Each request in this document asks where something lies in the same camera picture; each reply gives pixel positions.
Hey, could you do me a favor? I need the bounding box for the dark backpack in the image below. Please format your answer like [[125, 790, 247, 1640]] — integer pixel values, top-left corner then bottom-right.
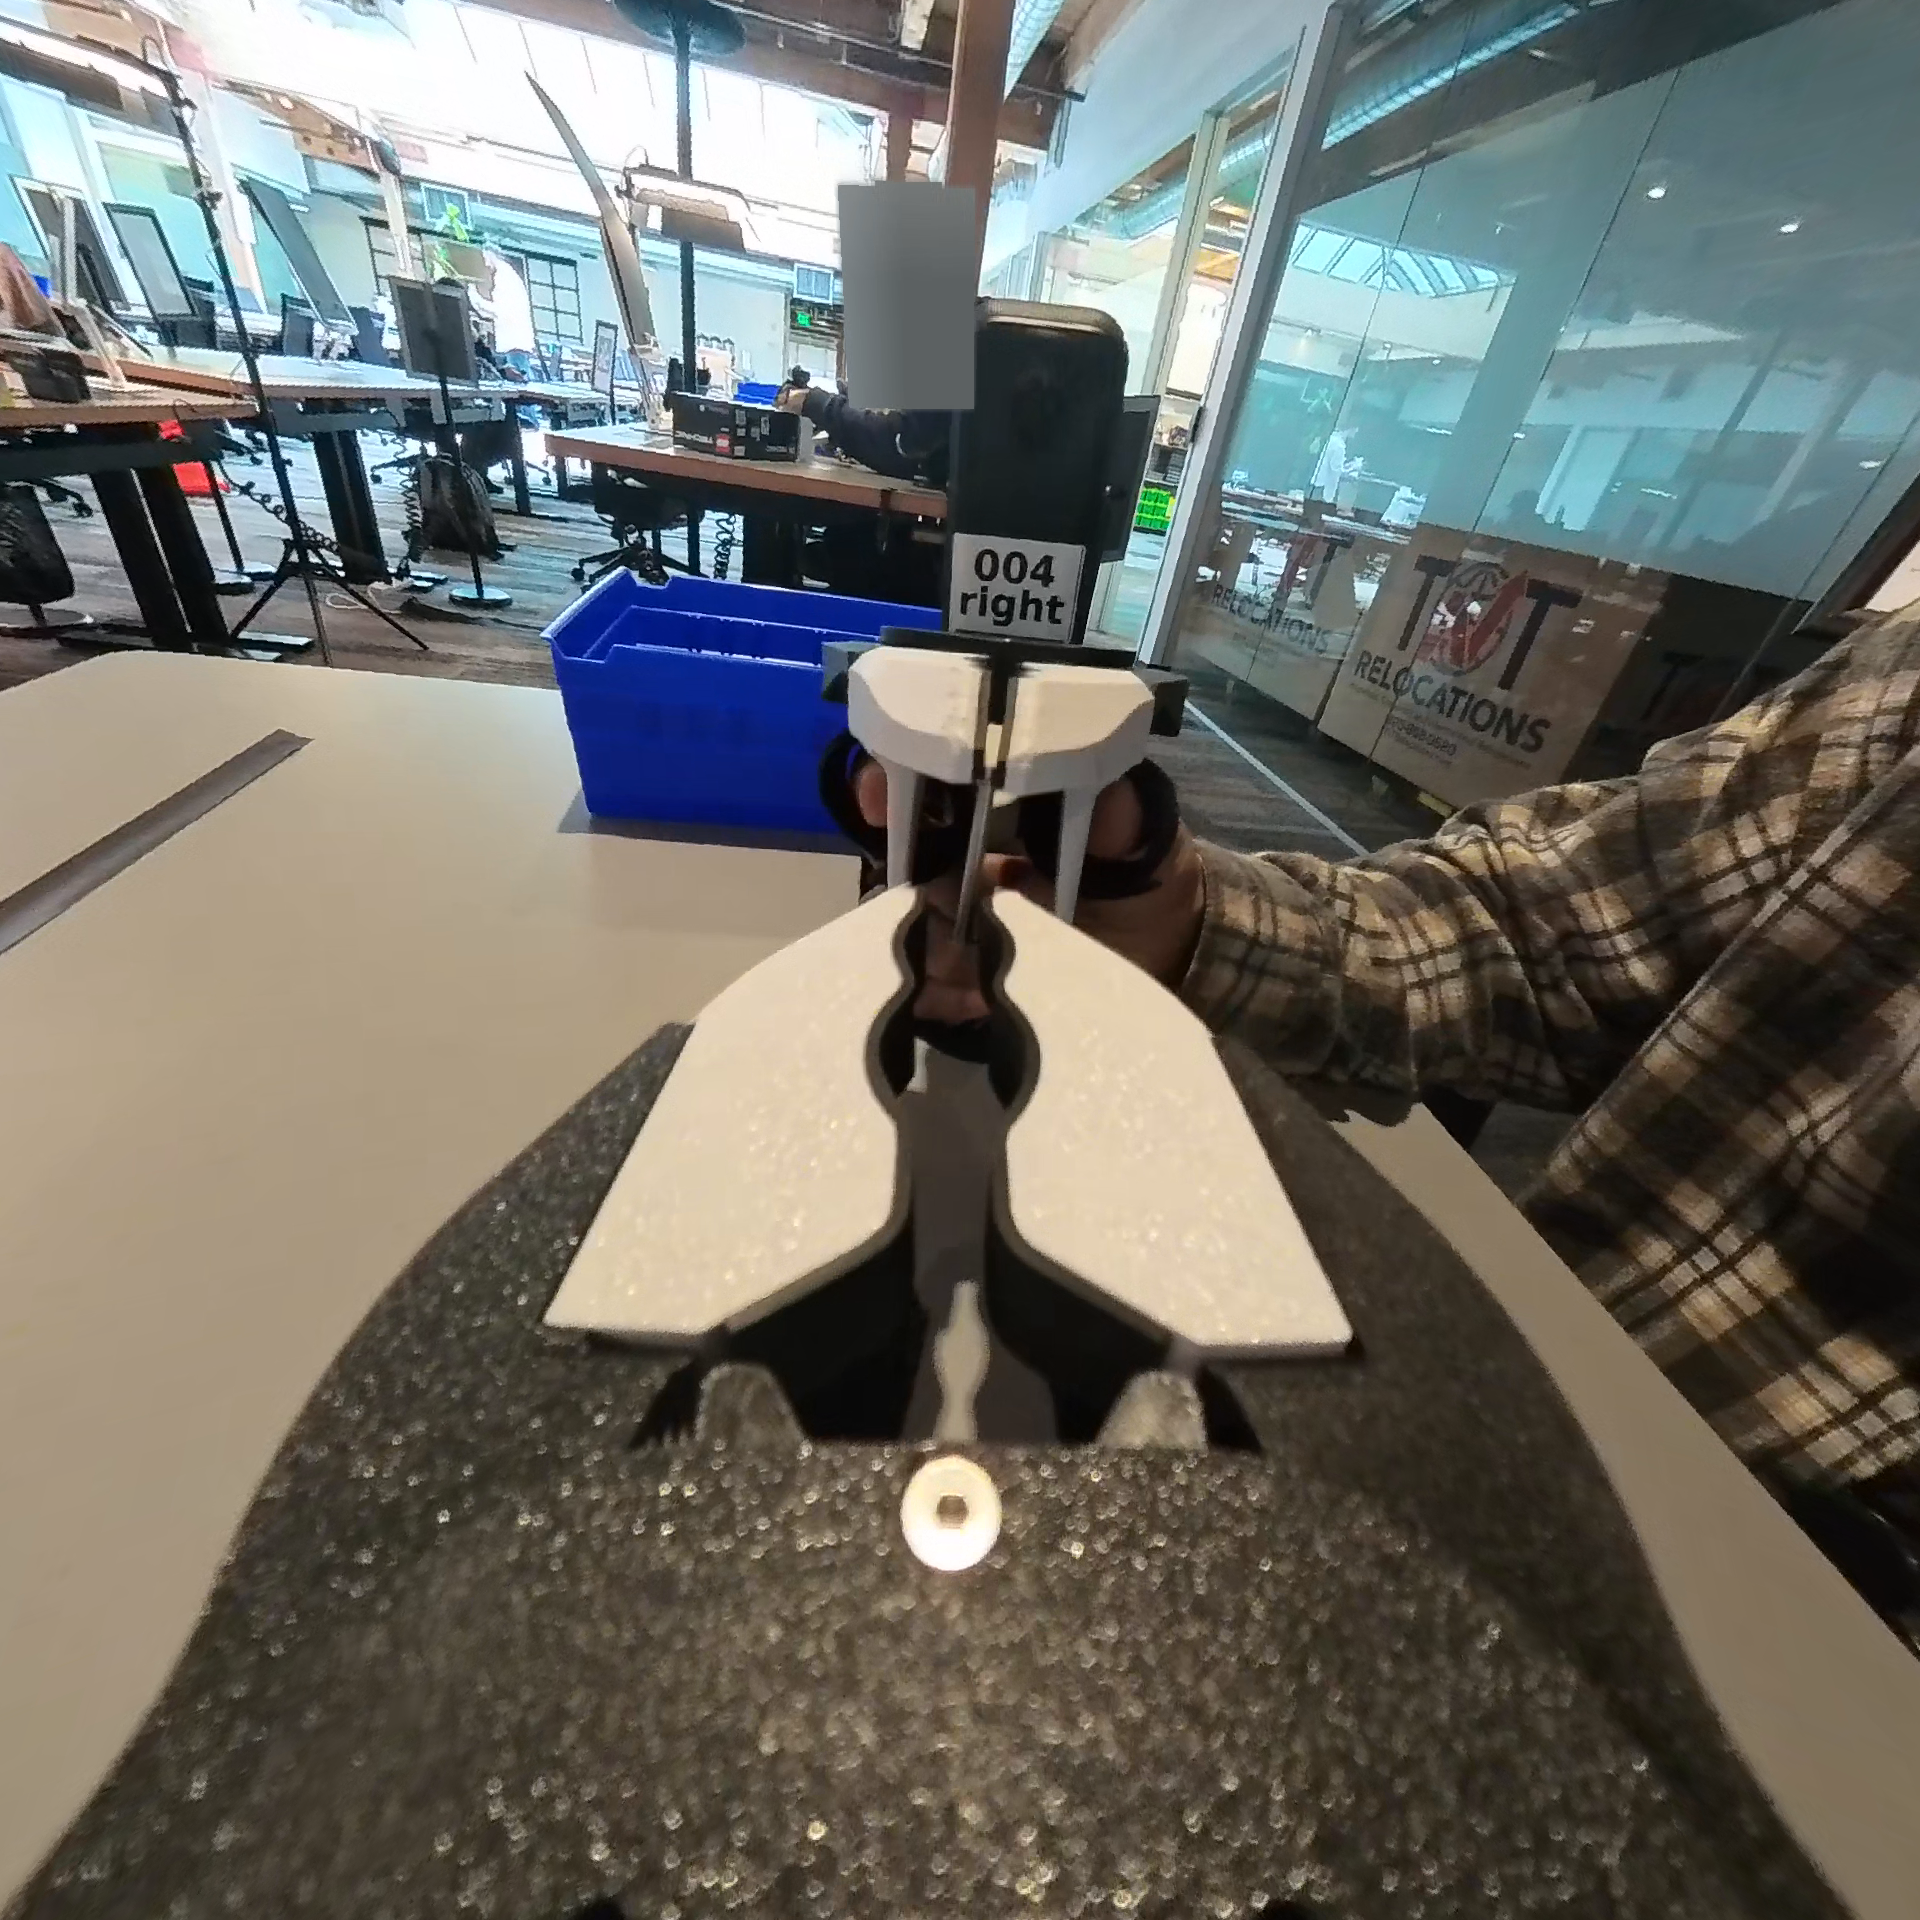
[[412, 458, 504, 556]]

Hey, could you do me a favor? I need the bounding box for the long wooden desk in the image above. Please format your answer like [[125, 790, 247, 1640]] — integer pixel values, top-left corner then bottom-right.
[[0, 353, 264, 655]]

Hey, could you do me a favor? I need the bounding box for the black monitor on pole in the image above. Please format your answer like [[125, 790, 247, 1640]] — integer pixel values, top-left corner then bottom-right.
[[385, 277, 516, 607]]

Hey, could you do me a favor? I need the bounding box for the black floor lamp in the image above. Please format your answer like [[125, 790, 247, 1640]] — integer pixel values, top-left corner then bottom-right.
[[615, 0, 751, 398]]

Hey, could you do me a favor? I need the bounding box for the blue plastic parts bin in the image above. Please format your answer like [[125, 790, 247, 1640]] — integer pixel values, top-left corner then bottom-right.
[[543, 567, 944, 837]]

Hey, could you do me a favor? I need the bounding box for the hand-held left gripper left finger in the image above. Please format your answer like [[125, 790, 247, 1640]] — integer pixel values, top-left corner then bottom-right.
[[543, 887, 922, 1353]]

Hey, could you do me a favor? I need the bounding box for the black equipment box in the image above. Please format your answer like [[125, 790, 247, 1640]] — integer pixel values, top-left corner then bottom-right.
[[670, 393, 801, 458]]

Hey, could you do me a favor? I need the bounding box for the curved white panel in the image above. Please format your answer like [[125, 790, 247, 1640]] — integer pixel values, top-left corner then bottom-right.
[[522, 76, 664, 385]]

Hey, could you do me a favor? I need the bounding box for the tripod light stand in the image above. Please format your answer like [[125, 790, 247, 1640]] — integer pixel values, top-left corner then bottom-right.
[[92, 32, 425, 667]]

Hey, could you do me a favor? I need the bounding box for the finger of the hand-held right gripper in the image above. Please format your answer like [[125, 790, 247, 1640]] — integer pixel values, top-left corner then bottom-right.
[[847, 655, 995, 905], [988, 667, 1155, 920]]

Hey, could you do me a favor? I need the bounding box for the tilted black light panel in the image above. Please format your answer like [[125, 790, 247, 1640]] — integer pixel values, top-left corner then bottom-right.
[[615, 166, 751, 251]]

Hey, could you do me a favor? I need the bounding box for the wooden support post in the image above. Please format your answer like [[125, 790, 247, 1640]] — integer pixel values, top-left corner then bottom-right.
[[944, 0, 1023, 188]]

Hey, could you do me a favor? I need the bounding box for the wooden office desk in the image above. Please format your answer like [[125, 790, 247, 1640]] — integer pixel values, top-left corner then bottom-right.
[[543, 425, 958, 591]]

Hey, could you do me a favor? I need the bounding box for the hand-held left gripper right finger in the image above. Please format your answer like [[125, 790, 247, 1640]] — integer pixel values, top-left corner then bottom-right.
[[982, 895, 1361, 1365]]

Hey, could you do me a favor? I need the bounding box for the steel bolt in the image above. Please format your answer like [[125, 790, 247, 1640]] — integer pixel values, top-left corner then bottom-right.
[[951, 706, 1006, 953]]

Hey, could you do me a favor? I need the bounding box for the person's right hand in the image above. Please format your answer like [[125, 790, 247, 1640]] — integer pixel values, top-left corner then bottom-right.
[[856, 752, 1207, 1038]]

